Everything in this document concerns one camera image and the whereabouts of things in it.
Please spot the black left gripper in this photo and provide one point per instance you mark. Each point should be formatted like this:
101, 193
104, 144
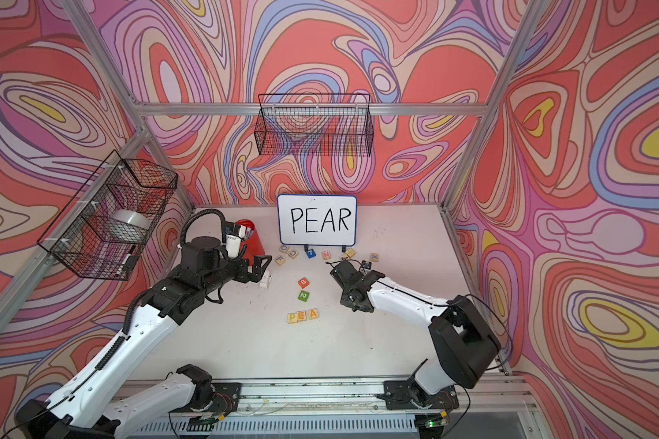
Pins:
245, 276

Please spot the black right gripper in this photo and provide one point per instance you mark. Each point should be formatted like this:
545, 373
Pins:
346, 300

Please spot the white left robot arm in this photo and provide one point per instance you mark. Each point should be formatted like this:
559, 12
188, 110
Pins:
214, 252

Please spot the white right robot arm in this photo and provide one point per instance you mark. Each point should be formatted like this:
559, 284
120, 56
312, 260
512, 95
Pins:
463, 341

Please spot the blue framed whiteboard PEAR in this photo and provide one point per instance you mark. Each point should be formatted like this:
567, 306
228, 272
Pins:
317, 220

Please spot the white whiteboard eraser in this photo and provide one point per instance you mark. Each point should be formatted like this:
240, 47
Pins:
265, 280

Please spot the red plastic marker cup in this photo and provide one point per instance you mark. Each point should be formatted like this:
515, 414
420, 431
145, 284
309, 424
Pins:
252, 240

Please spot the green block number 2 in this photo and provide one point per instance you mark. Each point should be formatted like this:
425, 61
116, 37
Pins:
303, 296

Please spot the white tape roll in basket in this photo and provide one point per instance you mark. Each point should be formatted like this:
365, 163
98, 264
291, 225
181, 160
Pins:
128, 226

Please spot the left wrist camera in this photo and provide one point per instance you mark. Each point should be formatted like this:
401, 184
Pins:
235, 235

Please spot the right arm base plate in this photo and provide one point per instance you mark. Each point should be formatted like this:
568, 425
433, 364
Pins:
403, 395

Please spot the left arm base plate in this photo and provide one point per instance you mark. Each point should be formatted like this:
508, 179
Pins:
216, 397

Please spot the black wire basket left wall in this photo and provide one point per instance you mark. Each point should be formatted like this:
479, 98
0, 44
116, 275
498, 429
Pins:
83, 244

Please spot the black wire basket wall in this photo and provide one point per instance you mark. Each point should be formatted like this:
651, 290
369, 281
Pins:
314, 125
83, 244

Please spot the black wire basket back wall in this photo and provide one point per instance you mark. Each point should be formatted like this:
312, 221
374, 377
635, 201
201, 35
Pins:
314, 125

